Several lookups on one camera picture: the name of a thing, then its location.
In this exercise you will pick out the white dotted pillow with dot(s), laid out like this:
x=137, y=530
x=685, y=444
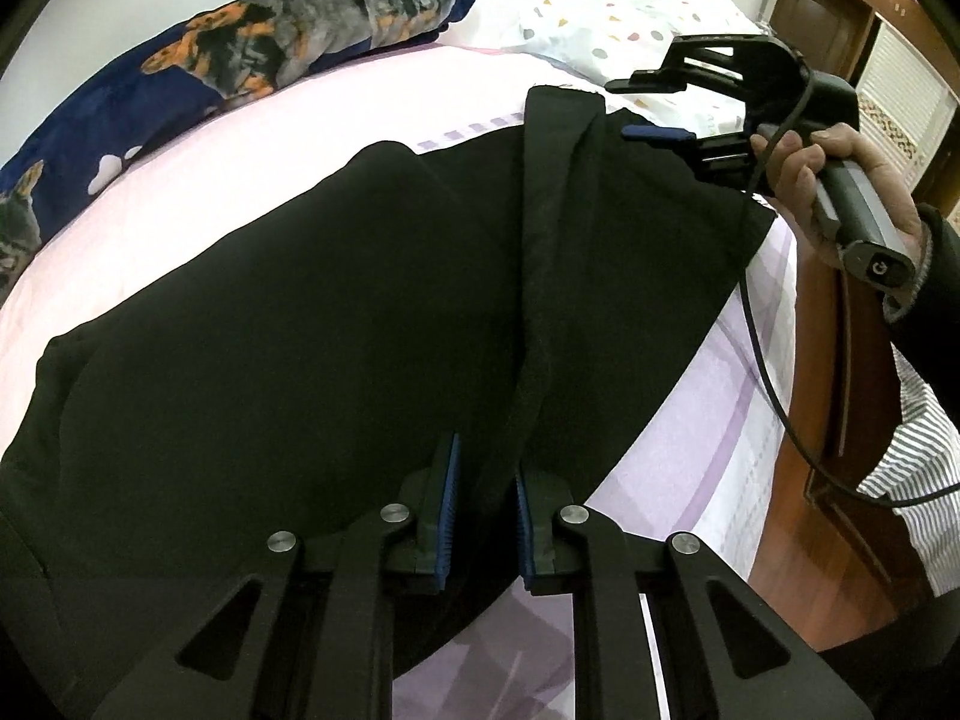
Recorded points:
x=637, y=7

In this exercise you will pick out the wooden bed frame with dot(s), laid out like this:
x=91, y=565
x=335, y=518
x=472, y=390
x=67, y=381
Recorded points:
x=817, y=330

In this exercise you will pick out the person's right hand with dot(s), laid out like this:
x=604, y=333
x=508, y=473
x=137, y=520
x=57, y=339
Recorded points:
x=795, y=172

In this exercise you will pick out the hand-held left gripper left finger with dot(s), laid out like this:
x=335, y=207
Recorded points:
x=446, y=514

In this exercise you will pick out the brown wooden door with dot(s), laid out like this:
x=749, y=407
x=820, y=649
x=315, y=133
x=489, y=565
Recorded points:
x=817, y=15

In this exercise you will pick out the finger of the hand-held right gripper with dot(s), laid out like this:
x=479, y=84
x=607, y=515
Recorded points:
x=645, y=81
x=656, y=133

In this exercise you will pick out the striped shirt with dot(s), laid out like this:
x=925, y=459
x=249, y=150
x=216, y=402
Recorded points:
x=922, y=450

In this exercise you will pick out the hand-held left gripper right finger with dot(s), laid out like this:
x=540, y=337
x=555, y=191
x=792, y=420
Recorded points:
x=525, y=529

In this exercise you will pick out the person's right forearm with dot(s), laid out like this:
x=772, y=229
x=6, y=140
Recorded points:
x=937, y=292

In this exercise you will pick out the white lattice panel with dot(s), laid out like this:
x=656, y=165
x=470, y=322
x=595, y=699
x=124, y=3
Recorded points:
x=900, y=90

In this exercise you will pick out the black pants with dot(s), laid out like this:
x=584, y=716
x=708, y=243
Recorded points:
x=300, y=315

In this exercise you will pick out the blue cat-print pillow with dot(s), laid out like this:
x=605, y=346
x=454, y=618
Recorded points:
x=75, y=127

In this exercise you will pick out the pink purple plaid bed sheet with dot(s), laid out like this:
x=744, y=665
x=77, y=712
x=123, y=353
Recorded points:
x=225, y=165

